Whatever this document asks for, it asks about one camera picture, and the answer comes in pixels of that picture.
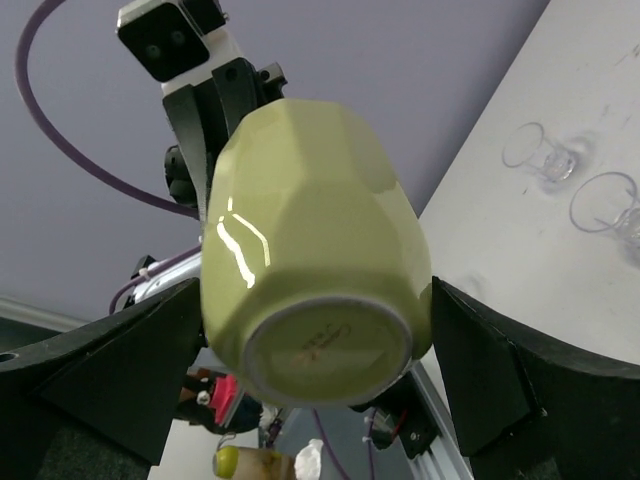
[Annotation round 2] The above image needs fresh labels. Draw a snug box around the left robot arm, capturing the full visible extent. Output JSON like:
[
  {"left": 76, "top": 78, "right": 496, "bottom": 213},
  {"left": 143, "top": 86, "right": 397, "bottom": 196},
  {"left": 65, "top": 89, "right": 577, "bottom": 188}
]
[{"left": 109, "top": 57, "right": 288, "bottom": 313}]

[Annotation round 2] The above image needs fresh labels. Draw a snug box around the clear glass front left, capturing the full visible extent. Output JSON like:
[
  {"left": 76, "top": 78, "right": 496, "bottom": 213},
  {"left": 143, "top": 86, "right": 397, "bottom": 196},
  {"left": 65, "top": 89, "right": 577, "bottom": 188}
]
[{"left": 501, "top": 122, "right": 581, "bottom": 190}]

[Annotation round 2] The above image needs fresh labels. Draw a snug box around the aluminium rail frame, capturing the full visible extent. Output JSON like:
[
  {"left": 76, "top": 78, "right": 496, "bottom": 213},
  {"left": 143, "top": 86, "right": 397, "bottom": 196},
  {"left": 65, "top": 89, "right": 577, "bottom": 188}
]
[{"left": 408, "top": 363, "right": 474, "bottom": 480}]

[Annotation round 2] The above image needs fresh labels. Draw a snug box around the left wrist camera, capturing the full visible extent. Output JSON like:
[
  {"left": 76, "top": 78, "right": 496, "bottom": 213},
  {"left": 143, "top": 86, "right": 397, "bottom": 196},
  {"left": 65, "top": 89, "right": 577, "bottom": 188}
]
[{"left": 116, "top": 0, "right": 243, "bottom": 96}]

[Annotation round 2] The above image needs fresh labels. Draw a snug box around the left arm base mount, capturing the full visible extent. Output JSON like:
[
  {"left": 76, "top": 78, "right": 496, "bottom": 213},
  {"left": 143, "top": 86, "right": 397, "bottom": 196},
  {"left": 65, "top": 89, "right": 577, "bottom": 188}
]
[{"left": 350, "top": 373, "right": 441, "bottom": 460}]

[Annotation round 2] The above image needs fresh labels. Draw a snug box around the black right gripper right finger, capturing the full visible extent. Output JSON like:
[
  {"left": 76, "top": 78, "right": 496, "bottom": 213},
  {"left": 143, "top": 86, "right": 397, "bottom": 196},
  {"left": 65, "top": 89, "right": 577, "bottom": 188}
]
[{"left": 431, "top": 278, "right": 639, "bottom": 479}]

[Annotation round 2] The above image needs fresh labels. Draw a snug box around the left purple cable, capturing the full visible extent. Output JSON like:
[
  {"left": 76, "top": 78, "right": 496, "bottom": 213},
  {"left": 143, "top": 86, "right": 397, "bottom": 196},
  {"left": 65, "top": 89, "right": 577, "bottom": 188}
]
[{"left": 14, "top": 0, "right": 201, "bottom": 311}]

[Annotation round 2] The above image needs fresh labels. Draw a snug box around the clear glass front right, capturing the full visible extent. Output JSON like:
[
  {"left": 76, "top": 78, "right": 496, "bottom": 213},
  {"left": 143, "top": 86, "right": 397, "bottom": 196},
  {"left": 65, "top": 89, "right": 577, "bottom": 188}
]
[{"left": 569, "top": 171, "right": 639, "bottom": 264}]

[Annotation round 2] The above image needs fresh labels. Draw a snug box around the clear glass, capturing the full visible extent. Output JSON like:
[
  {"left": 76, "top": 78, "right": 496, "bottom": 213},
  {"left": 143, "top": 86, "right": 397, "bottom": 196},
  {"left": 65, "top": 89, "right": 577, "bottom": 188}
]
[
  {"left": 569, "top": 171, "right": 639, "bottom": 264},
  {"left": 501, "top": 122, "right": 581, "bottom": 190}
]

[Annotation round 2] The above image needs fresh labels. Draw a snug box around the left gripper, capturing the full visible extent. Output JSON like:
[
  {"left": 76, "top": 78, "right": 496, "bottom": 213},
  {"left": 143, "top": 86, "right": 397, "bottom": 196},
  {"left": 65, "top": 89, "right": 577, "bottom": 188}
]
[{"left": 163, "top": 57, "right": 288, "bottom": 223}]

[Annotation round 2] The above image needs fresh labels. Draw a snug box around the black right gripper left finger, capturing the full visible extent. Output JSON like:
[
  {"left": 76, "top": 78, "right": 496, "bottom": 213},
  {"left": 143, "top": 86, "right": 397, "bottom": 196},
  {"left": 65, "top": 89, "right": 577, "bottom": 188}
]
[{"left": 1, "top": 279, "right": 203, "bottom": 479}]

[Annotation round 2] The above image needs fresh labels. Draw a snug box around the green mug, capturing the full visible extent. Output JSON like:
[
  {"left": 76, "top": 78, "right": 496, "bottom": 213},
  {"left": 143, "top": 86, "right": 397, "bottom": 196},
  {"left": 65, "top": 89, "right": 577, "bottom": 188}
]
[{"left": 201, "top": 98, "right": 432, "bottom": 407}]

